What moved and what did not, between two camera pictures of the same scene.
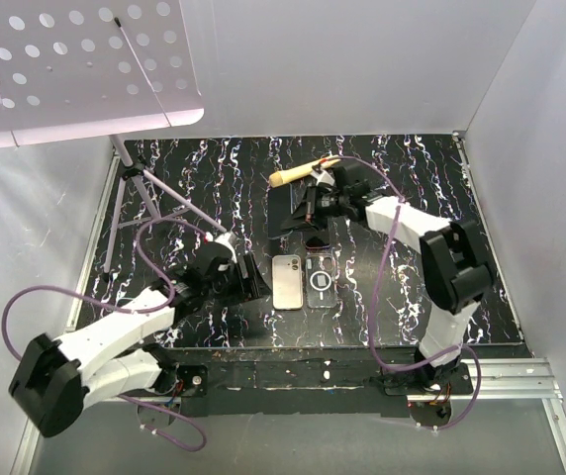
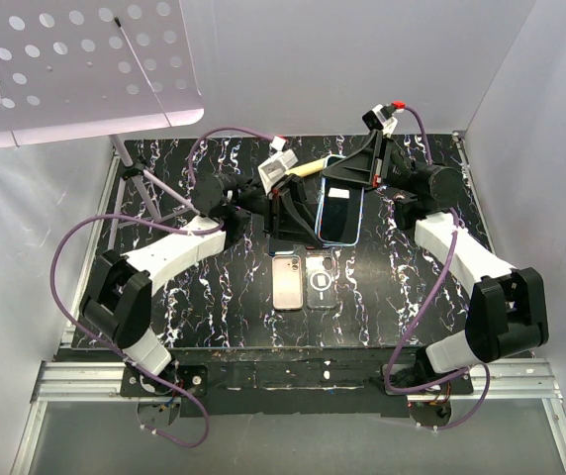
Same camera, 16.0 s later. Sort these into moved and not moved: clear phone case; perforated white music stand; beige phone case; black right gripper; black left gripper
Moved: black left gripper; black right gripper
Not moved: perforated white music stand; beige phone case; clear phone case
